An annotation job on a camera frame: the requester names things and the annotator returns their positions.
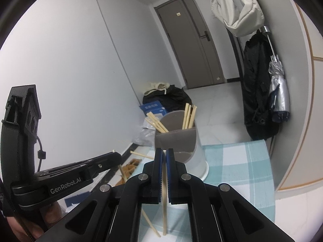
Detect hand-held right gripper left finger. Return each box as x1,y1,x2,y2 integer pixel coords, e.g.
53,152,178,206
38,148,164,242

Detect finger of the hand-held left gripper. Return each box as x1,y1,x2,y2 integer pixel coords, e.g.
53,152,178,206
75,152,123,180

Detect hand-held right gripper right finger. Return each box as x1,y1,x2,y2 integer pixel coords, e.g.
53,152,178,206
167,148,293,242

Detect white plastic utensil holder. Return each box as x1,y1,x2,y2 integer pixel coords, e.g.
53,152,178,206
154,110,209,182

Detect wooden chopstick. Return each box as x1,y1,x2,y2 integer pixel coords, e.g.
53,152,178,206
112,149,161,238
129,150,155,160
161,150,169,236

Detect bundle of wooden chopsticks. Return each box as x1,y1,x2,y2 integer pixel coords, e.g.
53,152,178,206
146,103,198,133

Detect white shoulder bag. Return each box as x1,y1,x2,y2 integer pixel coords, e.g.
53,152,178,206
210,0,265,37

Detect person's left hand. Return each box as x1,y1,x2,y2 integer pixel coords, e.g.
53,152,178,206
6,202,62,241

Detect brown cloth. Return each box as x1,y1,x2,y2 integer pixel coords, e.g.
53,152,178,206
123,158,141,182

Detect clear plastic bag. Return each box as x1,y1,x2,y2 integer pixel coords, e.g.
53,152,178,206
132,116,162,147

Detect teal checked tablecloth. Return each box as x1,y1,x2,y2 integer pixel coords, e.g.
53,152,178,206
141,140,275,242

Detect blue cardboard box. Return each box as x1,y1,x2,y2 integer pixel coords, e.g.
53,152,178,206
139,101,168,118

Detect black bag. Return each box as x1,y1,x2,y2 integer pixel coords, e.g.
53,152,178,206
143,84,193,111

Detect beige cloth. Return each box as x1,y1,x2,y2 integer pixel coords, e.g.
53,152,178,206
144,81,169,95

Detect black hanging backpack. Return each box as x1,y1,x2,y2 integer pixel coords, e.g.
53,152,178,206
242,30,280,141

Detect grey door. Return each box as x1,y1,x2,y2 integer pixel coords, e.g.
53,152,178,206
154,0,226,89

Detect silver folded umbrella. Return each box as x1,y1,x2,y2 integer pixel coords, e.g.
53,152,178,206
260,26,290,121

